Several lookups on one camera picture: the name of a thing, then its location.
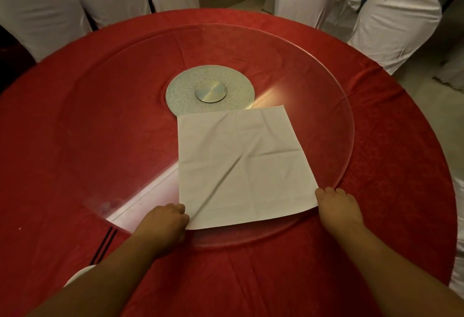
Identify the round metal hub cap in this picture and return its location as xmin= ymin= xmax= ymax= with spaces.
xmin=195 ymin=80 xmax=228 ymax=103

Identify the person's right forearm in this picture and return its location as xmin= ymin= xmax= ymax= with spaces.
xmin=332 ymin=221 xmax=464 ymax=317

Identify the black chopstick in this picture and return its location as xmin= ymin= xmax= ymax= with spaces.
xmin=95 ymin=229 xmax=118 ymax=266
xmin=89 ymin=227 xmax=114 ymax=266

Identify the white cloth napkin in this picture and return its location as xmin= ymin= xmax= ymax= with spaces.
xmin=177 ymin=105 xmax=319 ymax=230

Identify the silver speckled turntable base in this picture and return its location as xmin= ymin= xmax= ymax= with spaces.
xmin=166 ymin=65 xmax=255 ymax=118

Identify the person's left hand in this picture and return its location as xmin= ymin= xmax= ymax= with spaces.
xmin=132 ymin=203 xmax=190 ymax=258

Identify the red tablecloth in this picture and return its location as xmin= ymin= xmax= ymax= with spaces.
xmin=0 ymin=8 xmax=457 ymax=317

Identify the person's left forearm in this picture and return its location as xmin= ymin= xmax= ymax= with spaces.
xmin=27 ymin=231 xmax=160 ymax=317

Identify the person's right hand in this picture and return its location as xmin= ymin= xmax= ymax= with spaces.
xmin=315 ymin=187 xmax=365 ymax=236

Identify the round glass turntable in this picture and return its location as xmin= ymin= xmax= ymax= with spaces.
xmin=63 ymin=23 xmax=355 ymax=248

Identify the white dish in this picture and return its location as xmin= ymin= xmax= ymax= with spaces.
xmin=65 ymin=265 xmax=97 ymax=287

